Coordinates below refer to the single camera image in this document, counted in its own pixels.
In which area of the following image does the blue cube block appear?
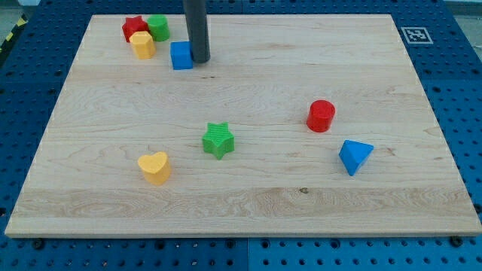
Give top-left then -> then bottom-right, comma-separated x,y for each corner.
170,41 -> 194,70

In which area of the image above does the green star block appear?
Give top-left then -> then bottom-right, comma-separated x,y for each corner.
202,122 -> 235,160

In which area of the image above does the wooden board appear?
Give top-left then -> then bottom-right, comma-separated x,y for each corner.
5,14 -> 481,239

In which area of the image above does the red cylinder block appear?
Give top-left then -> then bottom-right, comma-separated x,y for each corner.
307,99 -> 336,132

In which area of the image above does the yellow heart block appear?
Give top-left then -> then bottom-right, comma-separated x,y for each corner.
137,151 -> 172,186

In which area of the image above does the blue triangle block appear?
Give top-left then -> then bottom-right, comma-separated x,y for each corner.
339,140 -> 374,176

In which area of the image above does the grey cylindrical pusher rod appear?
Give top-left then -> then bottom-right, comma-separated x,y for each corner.
183,0 -> 210,64

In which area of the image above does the yellow hexagon block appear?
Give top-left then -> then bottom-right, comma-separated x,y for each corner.
130,31 -> 156,59

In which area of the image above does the green cylinder block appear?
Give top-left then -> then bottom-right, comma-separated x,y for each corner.
147,14 -> 170,42

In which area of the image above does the red star block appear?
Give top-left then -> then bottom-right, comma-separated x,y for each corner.
121,15 -> 149,43

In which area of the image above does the white fiducial marker tag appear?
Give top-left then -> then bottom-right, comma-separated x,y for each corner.
401,26 -> 433,44

